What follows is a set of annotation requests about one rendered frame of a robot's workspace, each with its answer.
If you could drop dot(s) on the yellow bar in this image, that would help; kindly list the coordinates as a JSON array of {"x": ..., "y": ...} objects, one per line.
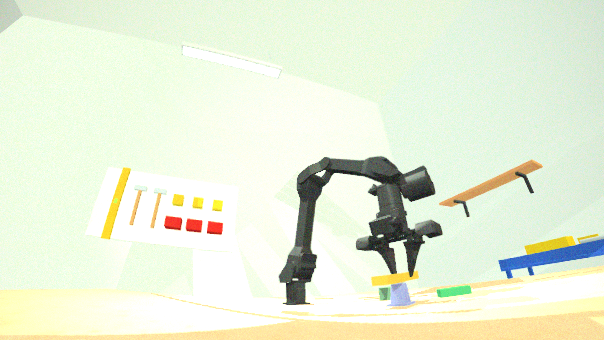
[{"x": 393, "y": 278}]

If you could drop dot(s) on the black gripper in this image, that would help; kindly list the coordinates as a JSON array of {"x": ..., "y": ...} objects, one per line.
[{"x": 414, "y": 239}]

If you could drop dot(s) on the pale green block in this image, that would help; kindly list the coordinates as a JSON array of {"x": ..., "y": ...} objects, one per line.
[{"x": 384, "y": 293}]

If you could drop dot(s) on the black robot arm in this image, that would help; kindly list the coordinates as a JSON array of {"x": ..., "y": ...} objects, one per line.
[{"x": 414, "y": 185}]

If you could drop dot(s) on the green rectangular bar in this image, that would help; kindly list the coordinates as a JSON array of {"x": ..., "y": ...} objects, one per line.
[{"x": 454, "y": 291}]

